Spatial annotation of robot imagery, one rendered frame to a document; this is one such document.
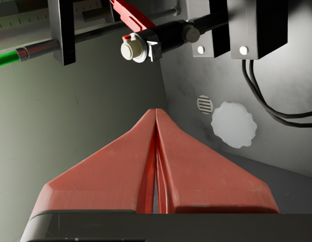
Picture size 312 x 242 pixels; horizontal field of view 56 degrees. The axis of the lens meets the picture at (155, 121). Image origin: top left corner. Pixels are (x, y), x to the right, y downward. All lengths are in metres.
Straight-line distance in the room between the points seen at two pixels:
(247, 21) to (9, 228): 0.50
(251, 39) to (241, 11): 0.03
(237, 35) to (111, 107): 0.33
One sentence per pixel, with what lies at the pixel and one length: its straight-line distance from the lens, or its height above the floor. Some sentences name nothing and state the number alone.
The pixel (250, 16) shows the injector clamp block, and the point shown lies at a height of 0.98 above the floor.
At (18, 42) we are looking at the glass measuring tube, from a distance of 0.52.
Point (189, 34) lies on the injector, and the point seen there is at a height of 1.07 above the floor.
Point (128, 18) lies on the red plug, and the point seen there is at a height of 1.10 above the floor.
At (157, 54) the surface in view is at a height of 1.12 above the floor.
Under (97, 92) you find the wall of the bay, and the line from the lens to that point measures 0.60.
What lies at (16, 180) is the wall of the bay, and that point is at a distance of 0.57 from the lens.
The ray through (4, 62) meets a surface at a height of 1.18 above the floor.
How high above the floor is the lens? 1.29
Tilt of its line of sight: 36 degrees down
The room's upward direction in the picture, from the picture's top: 120 degrees counter-clockwise
